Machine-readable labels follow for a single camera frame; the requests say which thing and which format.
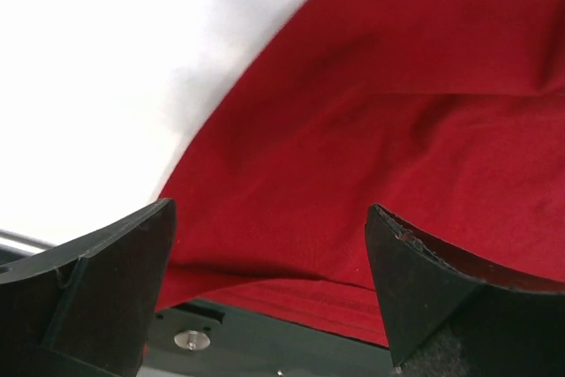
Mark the red cloth garment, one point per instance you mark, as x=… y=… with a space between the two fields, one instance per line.
x=449 y=113

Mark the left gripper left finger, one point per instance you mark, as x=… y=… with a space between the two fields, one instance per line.
x=84 y=308

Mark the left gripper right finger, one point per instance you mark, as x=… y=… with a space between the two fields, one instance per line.
x=448 y=312

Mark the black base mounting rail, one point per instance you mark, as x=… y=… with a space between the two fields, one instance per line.
x=204 y=338

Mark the aluminium frame rail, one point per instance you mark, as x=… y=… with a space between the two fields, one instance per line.
x=15 y=247

